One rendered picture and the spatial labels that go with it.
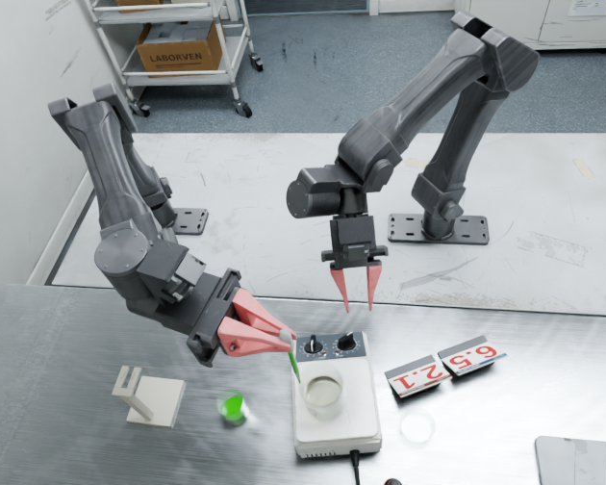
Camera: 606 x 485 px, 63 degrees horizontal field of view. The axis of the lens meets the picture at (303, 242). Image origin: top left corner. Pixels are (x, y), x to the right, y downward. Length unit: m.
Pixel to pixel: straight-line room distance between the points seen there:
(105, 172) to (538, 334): 0.75
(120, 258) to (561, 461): 0.68
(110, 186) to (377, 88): 2.38
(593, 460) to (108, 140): 0.82
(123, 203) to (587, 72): 2.83
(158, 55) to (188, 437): 2.30
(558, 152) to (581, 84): 1.86
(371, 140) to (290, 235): 0.40
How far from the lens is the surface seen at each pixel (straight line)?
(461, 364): 0.87
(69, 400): 1.01
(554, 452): 0.88
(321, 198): 0.71
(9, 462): 1.02
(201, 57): 2.83
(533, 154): 1.25
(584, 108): 2.95
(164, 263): 0.51
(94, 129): 0.72
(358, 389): 0.78
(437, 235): 1.01
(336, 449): 0.80
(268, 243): 1.04
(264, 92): 3.00
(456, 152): 0.87
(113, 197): 0.67
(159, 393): 0.93
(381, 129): 0.72
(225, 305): 0.55
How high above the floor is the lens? 1.72
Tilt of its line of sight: 52 degrees down
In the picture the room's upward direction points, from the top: 10 degrees counter-clockwise
